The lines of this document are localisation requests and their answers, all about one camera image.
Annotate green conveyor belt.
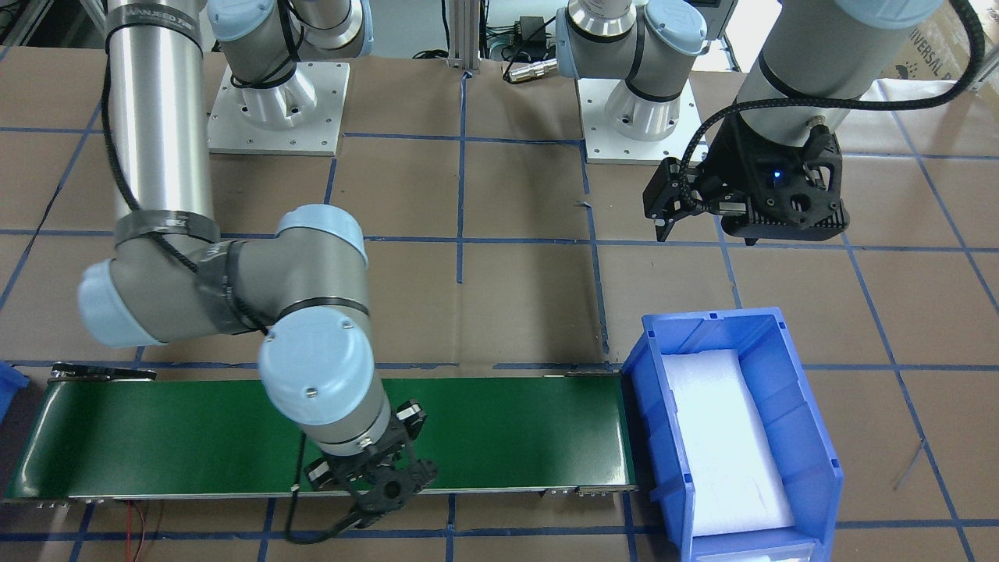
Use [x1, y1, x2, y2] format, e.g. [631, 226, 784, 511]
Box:
[2, 375, 635, 502]

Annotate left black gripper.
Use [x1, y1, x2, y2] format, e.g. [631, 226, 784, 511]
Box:
[643, 158, 749, 242]

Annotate white foam pad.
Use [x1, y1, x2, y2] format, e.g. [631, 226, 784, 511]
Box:
[663, 350, 795, 536]

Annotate red and black wires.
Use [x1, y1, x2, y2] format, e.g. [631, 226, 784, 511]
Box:
[125, 501, 149, 562]

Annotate aluminium frame post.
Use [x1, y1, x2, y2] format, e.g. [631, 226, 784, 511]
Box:
[443, 1, 485, 74]

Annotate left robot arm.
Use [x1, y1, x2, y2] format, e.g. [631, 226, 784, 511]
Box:
[554, 1, 940, 245]

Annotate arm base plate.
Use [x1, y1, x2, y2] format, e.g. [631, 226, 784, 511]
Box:
[207, 62, 350, 156]
[577, 79, 702, 165]

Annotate blue plastic bin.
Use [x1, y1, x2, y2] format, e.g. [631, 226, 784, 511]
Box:
[0, 361, 30, 422]
[622, 308, 844, 561]

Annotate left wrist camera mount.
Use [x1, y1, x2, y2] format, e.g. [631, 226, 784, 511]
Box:
[700, 115, 850, 245]

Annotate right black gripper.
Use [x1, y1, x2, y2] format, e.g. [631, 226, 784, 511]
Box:
[304, 399, 438, 516]

